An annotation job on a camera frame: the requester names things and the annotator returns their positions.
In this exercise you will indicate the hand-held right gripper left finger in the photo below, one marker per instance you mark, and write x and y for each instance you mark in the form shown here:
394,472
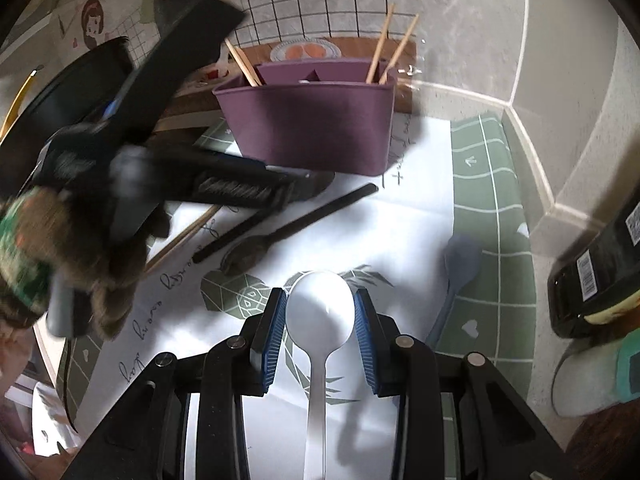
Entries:
270,340

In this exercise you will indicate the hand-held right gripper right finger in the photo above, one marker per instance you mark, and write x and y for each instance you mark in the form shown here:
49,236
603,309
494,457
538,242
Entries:
367,345

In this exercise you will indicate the black bottle with label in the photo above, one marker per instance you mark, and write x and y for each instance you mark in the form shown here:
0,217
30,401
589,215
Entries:
595,280

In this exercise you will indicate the blue-grey spoon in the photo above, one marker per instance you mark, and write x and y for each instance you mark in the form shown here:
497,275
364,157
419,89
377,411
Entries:
462,260

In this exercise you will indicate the yellow stick with white tip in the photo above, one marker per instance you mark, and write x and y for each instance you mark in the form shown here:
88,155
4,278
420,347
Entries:
20,97

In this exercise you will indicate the green checked mat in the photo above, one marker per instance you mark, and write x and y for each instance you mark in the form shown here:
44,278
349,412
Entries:
490,240

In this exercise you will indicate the person's left hand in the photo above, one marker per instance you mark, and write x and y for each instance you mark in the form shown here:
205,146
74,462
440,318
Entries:
75,250

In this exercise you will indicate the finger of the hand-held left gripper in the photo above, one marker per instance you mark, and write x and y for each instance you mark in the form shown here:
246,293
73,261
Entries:
185,55
230,187

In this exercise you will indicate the white and teal container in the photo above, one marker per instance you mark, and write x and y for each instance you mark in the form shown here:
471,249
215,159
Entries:
590,385

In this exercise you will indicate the white printed paper sheet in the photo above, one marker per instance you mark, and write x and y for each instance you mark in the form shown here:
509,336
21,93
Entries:
400,230

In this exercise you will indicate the reddish brown object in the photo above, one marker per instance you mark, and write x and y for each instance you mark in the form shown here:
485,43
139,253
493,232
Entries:
600,435

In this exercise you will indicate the white plastic spoon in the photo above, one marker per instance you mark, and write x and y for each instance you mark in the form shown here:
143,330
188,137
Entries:
320,310

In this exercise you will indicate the plate with orange food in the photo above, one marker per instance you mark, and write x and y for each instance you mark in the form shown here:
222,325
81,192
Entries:
305,51

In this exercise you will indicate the purple utensil organizer box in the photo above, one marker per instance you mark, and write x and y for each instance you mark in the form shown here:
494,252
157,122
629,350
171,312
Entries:
310,130

